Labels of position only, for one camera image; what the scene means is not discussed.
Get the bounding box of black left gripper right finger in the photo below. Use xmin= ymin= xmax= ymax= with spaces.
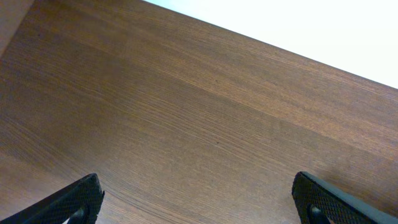
xmin=292 ymin=171 xmax=397 ymax=224

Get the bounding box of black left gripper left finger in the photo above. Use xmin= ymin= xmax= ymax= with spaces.
xmin=1 ymin=173 xmax=105 ymax=224

